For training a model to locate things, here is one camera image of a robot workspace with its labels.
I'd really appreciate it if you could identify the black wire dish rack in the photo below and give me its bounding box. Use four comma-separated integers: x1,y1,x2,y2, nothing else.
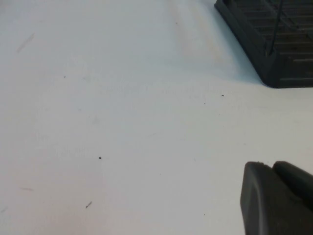
259,0,313,57

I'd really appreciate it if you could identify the black plastic drain tray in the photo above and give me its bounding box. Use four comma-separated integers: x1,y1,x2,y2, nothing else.
214,0,313,89

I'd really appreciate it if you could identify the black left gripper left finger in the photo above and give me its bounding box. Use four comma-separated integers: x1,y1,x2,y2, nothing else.
240,161,313,235

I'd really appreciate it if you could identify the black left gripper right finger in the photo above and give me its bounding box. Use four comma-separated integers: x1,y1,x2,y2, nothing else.
272,160,313,206

